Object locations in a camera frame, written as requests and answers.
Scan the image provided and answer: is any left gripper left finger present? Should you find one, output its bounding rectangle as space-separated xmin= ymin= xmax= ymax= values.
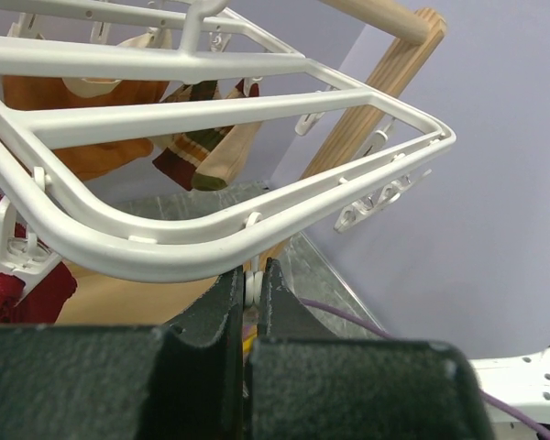
xmin=0 ymin=269 xmax=244 ymax=439

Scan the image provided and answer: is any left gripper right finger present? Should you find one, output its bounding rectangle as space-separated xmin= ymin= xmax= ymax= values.
xmin=249 ymin=259 xmax=494 ymax=439

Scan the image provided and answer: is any red underwear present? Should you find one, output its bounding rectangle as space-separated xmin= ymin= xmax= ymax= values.
xmin=0 ymin=193 xmax=77 ymax=324

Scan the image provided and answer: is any white plastic clip hanger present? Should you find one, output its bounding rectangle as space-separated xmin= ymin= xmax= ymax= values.
xmin=0 ymin=1 xmax=456 ymax=297

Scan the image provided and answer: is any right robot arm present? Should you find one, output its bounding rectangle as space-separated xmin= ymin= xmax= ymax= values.
xmin=470 ymin=346 xmax=550 ymax=426

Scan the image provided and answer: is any orange underwear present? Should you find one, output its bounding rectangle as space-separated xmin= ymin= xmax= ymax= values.
xmin=2 ymin=75 xmax=169 ymax=181

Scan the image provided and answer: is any wooden hanging rack stand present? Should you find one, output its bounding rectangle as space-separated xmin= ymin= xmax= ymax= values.
xmin=57 ymin=7 xmax=446 ymax=325

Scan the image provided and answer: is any striped brown green sock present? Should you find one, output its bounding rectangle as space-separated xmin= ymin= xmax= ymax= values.
xmin=151 ymin=80 xmax=239 ymax=192

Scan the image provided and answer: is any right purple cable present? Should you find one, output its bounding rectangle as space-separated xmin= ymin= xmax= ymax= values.
xmin=297 ymin=296 xmax=550 ymax=440

